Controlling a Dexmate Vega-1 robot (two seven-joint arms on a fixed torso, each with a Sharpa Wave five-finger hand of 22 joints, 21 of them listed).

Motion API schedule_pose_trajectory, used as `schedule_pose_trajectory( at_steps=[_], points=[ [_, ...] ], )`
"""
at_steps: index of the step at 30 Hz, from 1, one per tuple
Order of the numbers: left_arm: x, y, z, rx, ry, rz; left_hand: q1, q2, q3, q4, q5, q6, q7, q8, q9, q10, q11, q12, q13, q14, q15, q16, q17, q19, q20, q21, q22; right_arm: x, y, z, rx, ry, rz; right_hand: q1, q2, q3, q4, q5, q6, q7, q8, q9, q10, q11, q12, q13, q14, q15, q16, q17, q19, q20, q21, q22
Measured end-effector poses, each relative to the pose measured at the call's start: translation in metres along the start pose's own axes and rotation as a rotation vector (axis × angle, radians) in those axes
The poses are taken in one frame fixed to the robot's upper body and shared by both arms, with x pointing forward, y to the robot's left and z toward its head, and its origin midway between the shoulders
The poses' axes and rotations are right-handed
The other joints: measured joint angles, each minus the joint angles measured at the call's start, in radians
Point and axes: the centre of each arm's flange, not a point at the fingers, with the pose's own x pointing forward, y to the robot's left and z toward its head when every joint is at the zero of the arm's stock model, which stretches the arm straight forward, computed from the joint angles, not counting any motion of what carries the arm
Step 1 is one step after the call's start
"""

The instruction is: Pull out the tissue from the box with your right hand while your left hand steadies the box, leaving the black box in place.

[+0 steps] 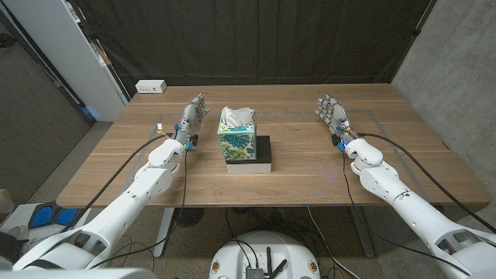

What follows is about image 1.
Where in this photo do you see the round black floor fan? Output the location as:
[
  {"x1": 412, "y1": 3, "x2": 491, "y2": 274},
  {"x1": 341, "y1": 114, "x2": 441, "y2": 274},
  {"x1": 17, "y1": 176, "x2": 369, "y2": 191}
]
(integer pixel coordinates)
[{"x1": 173, "y1": 208, "x2": 205, "y2": 229}]

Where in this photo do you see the white robot torso base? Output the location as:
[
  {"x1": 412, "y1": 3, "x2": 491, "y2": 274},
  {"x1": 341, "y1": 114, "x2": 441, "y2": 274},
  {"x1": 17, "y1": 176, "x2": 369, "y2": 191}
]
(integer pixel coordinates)
[{"x1": 208, "y1": 231, "x2": 322, "y2": 279}]

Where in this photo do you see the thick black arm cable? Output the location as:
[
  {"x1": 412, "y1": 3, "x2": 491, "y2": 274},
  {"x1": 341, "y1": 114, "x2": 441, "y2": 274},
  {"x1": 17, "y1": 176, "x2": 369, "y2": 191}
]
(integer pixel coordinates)
[
  {"x1": 57, "y1": 133, "x2": 174, "y2": 233},
  {"x1": 356, "y1": 132, "x2": 496, "y2": 235}
]

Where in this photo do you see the teal floral tissue box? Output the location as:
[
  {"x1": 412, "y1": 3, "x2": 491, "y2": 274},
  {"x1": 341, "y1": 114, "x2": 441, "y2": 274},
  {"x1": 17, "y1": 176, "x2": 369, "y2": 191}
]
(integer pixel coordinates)
[{"x1": 216, "y1": 109, "x2": 257, "y2": 162}]

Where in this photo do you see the white tissue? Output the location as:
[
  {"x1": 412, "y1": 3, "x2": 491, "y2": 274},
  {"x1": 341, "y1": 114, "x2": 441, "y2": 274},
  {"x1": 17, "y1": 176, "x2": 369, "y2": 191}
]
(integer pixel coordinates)
[{"x1": 220, "y1": 106, "x2": 255, "y2": 128}]

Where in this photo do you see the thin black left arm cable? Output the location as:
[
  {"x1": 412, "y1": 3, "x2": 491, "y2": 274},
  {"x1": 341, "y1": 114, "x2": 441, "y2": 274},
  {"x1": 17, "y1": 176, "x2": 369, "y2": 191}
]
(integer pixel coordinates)
[{"x1": 88, "y1": 149, "x2": 189, "y2": 270}]

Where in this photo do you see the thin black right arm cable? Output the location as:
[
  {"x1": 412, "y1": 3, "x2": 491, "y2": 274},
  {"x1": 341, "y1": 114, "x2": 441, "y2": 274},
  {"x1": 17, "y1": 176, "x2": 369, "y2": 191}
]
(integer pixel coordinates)
[{"x1": 341, "y1": 150, "x2": 472, "y2": 277}]

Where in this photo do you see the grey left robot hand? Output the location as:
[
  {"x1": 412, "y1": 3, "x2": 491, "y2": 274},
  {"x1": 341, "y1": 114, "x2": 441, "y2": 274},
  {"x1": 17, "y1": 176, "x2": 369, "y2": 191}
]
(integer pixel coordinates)
[{"x1": 173, "y1": 92, "x2": 211, "y2": 146}]

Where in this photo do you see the blue and black floor item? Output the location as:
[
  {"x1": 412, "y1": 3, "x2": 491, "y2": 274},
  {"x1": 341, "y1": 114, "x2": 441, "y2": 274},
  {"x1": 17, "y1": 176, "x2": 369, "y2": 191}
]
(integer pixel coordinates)
[{"x1": 27, "y1": 201, "x2": 81, "y2": 230}]

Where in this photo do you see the white floor cable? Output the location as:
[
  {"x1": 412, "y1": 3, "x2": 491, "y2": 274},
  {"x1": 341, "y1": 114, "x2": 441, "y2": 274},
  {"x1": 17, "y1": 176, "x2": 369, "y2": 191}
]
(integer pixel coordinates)
[{"x1": 307, "y1": 206, "x2": 361, "y2": 279}]

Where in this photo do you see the black curtain backdrop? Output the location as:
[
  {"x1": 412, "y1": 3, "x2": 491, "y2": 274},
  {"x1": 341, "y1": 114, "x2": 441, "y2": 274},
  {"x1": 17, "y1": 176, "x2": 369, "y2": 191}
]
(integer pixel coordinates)
[{"x1": 75, "y1": 0, "x2": 437, "y2": 98}]

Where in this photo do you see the black box with white base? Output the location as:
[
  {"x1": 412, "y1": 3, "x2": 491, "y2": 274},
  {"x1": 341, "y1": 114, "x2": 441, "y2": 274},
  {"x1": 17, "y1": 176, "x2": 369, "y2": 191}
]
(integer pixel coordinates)
[{"x1": 225, "y1": 135, "x2": 273, "y2": 174}]

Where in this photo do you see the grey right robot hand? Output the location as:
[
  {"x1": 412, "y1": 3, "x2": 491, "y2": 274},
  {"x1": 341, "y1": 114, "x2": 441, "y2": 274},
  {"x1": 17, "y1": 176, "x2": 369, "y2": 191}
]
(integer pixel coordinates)
[{"x1": 314, "y1": 92, "x2": 358, "y2": 143}]

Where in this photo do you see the white table leg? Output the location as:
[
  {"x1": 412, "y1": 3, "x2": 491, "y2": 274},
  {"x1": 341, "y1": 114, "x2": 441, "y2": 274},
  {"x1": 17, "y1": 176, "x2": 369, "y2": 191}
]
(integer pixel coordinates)
[{"x1": 153, "y1": 207, "x2": 175, "y2": 260}]

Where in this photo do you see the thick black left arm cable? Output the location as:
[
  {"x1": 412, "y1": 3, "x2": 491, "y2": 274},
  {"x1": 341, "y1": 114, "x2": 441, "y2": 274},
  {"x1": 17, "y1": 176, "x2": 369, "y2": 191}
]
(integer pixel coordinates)
[{"x1": 57, "y1": 133, "x2": 174, "y2": 233}]

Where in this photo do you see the white power strip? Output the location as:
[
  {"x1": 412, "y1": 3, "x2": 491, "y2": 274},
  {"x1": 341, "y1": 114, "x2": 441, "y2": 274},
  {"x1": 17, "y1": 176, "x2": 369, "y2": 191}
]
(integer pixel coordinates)
[{"x1": 134, "y1": 79, "x2": 168, "y2": 95}]

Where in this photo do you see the white cabinet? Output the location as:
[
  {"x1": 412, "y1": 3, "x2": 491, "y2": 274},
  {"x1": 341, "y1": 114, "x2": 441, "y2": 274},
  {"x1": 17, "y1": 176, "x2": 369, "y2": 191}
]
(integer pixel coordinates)
[{"x1": 2, "y1": 0, "x2": 129, "y2": 123}]

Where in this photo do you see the grey table leg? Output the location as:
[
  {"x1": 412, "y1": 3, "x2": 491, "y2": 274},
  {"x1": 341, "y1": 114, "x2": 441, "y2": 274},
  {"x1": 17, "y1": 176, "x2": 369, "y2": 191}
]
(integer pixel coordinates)
[{"x1": 348, "y1": 205, "x2": 376, "y2": 259}]

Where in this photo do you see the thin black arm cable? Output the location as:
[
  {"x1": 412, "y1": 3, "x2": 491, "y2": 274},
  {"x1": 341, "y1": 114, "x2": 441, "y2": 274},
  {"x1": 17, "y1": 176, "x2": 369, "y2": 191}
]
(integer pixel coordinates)
[
  {"x1": 341, "y1": 150, "x2": 472, "y2": 277},
  {"x1": 88, "y1": 149, "x2": 189, "y2": 270}
]

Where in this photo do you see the grey electronics box with antennas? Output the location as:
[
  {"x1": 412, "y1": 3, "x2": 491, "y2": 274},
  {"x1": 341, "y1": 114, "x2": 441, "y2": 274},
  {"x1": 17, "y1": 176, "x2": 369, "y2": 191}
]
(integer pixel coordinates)
[{"x1": 244, "y1": 246, "x2": 288, "y2": 279}]

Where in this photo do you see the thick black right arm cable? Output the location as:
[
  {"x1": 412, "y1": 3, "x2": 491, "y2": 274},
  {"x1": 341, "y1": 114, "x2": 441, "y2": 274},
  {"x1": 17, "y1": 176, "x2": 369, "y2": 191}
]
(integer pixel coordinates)
[{"x1": 356, "y1": 132, "x2": 496, "y2": 235}]

